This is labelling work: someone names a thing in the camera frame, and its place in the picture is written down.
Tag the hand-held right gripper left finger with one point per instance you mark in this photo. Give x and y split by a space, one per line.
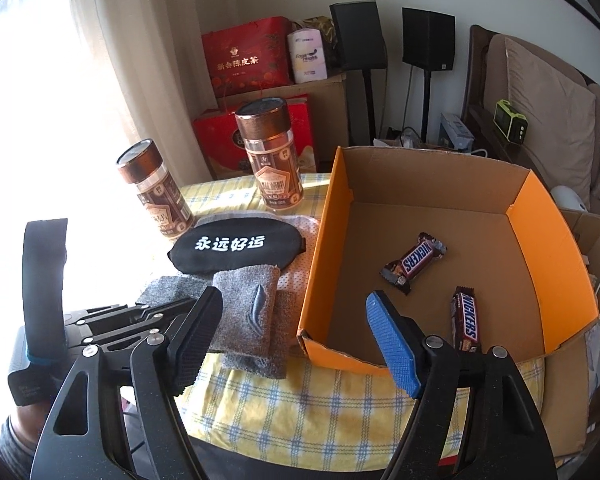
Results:
190 350

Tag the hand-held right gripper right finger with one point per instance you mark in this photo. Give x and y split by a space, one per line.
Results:
395 345

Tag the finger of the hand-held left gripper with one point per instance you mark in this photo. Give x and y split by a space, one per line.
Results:
130 311
125 336

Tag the grey sock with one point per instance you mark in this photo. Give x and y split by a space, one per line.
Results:
175 290

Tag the grey wristband with logo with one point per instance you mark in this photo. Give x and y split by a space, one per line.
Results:
247 320

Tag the black sleep mask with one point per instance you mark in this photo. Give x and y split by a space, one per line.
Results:
230 245

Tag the orange cardboard box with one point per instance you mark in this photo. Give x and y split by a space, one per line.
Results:
430 195

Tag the person's left forearm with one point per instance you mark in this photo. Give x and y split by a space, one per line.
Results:
20 430

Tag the brown chocolate bar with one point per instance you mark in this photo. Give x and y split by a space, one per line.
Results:
414 262
466 317

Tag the yellow plaid tablecloth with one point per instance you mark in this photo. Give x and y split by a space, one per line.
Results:
300 410

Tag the brown lid jar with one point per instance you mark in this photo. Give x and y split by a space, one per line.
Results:
160 195
272 160

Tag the white mesh bib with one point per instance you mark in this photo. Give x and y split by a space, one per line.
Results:
300 260

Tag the open brown cardboard box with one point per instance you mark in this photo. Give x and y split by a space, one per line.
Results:
565 395

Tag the red gift box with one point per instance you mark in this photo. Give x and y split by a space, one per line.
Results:
215 140

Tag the white plastic bag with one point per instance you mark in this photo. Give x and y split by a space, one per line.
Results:
597 355

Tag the blue and white box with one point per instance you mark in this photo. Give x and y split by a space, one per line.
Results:
455 132

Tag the white round device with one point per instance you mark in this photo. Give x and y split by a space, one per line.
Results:
569 199

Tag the black speaker stand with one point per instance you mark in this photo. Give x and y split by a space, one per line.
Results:
426 105
369 105

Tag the large brown cardboard box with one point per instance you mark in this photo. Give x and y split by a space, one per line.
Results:
330 110

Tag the white curtain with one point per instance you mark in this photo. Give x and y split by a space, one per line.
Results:
155 60

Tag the green portable device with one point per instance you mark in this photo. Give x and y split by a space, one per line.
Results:
510 121

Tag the red gift bag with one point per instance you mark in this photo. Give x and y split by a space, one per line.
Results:
245 57

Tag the large beige cushion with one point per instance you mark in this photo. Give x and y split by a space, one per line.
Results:
550 110

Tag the wooden sofa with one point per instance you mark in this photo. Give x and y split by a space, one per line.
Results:
480 70

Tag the white tissue pack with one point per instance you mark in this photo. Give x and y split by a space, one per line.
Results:
307 57

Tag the black speaker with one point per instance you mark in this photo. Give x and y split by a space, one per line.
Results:
357 35
427 37

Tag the gold foil bag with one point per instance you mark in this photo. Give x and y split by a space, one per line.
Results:
320 25

